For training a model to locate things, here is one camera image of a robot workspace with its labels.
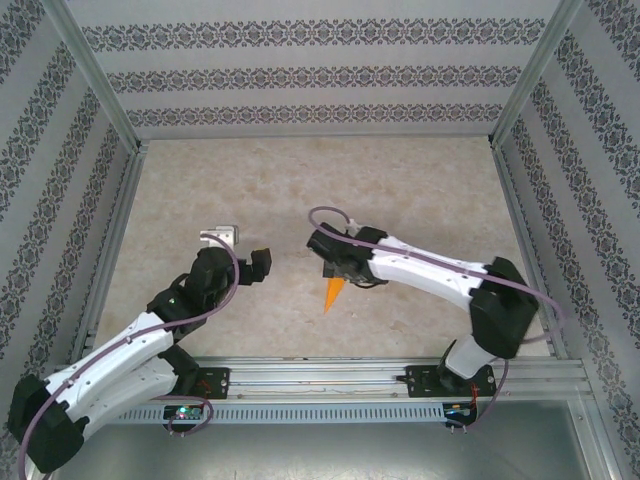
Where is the orange paper sheet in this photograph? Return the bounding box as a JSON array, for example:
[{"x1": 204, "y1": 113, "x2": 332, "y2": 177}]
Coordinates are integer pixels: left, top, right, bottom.
[{"x1": 322, "y1": 277, "x2": 347, "y2": 315}]

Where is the grey metal sheet tray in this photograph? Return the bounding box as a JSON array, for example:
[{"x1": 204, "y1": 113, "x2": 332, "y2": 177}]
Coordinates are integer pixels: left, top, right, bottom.
[{"x1": 47, "y1": 399, "x2": 614, "y2": 480}]

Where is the aluminium table side rail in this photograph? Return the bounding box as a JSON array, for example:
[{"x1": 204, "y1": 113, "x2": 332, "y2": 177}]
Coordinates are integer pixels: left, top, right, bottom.
[
  {"x1": 491, "y1": 141, "x2": 570, "y2": 360},
  {"x1": 67, "y1": 141, "x2": 151, "y2": 365}
]

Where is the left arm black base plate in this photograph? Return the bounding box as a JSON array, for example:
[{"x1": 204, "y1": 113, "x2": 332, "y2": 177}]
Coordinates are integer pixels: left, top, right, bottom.
[{"x1": 164, "y1": 367, "x2": 231, "y2": 401}]

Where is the long aluminium mounting rail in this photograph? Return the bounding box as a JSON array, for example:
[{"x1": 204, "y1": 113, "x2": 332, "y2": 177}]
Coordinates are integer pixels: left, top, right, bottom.
[{"x1": 49, "y1": 355, "x2": 590, "y2": 402}]

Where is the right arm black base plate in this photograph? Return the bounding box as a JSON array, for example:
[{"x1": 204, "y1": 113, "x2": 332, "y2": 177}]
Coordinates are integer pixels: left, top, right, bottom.
[{"x1": 407, "y1": 364, "x2": 501, "y2": 400}]

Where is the grey slotted cable duct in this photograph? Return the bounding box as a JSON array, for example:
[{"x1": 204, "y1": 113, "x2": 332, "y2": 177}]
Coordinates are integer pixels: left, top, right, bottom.
[{"x1": 117, "y1": 403, "x2": 446, "y2": 424}]

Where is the aluminium frame post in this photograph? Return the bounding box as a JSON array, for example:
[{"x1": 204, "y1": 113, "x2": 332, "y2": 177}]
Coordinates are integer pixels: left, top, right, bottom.
[
  {"x1": 39, "y1": 0, "x2": 151, "y2": 154},
  {"x1": 487, "y1": 0, "x2": 587, "y2": 154}
]

